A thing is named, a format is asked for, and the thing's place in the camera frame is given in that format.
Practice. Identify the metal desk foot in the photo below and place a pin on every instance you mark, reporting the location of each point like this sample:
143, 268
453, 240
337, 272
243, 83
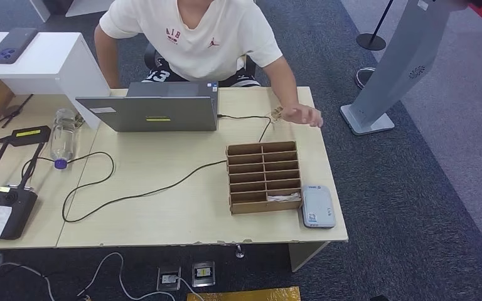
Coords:
239, 251

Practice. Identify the person's left hand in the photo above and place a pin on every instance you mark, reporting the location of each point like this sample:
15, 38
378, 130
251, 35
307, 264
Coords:
303, 115

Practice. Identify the beige desk leg panel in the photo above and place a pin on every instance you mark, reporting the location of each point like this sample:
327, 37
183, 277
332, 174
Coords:
307, 255

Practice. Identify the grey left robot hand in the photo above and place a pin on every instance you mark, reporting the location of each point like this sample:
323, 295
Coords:
84, 297

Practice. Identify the grey kiosk stand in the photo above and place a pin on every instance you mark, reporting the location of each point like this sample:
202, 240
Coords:
407, 54

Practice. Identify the white power plug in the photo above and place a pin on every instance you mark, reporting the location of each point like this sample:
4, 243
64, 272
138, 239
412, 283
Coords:
169, 278

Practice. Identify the dark smartphone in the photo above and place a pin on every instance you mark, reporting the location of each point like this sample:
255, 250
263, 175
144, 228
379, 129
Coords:
12, 45

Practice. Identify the white floor plinth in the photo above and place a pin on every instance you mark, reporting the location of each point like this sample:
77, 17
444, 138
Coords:
91, 8

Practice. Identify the wooden card organizer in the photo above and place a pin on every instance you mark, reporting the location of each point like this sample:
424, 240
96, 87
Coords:
262, 206

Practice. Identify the black thin stand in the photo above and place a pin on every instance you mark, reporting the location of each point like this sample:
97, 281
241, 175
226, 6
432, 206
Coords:
16, 110

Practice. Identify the grey card reader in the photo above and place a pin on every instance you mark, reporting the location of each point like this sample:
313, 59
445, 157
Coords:
318, 206

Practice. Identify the black stanchion post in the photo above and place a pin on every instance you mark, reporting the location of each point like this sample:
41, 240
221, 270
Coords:
370, 42

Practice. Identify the steel floor socket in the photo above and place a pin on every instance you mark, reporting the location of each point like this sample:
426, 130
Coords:
203, 274
168, 286

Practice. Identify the grey laptop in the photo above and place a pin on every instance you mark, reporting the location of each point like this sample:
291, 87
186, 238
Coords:
153, 114

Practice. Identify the yellow floor mat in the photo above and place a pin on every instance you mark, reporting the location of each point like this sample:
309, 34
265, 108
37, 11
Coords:
243, 295

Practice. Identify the black box yellow label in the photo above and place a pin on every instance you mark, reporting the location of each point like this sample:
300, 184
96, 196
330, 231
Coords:
29, 135

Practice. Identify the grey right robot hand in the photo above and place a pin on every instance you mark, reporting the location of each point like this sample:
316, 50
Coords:
378, 298

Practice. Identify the clear water bottle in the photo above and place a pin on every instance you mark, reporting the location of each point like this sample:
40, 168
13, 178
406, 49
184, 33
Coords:
63, 133

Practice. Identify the black remote controller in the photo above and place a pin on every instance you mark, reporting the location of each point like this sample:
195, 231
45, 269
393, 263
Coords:
4, 216

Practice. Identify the white cabinet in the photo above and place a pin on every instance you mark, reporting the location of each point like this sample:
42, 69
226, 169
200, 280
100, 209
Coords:
58, 66

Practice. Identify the person's right forearm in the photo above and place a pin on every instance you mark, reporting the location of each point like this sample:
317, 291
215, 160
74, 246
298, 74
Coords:
107, 66

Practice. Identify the person's left forearm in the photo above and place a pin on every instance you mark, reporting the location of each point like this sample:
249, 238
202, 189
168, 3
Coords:
284, 89

